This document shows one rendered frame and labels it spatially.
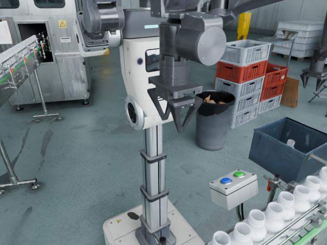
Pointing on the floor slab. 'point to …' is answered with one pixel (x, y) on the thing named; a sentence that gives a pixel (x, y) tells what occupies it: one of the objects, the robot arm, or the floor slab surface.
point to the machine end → (62, 73)
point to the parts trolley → (276, 43)
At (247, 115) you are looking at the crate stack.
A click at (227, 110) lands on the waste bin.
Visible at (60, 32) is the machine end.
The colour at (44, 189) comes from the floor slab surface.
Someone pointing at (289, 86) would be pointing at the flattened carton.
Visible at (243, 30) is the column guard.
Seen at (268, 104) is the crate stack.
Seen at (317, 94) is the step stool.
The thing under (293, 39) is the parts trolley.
